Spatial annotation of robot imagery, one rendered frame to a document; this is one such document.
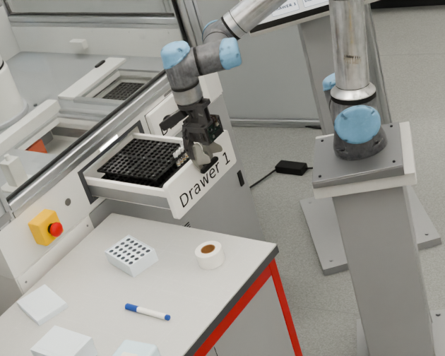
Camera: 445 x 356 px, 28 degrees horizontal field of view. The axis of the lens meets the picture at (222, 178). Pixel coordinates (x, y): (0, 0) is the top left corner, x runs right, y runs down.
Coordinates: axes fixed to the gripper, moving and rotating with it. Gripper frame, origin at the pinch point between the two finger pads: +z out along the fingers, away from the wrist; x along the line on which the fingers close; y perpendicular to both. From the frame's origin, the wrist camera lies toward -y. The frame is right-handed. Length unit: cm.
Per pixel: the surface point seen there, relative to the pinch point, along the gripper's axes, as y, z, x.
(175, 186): -1.3, 0.0, -11.6
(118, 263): -10.8, 12.5, -31.2
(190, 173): -1.3, 0.2, -4.9
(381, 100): -38, 76, 162
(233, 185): -34, 44, 46
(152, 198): -10.0, 4.4, -12.8
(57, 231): -27.1, 3.3, -33.5
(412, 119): -29, 91, 171
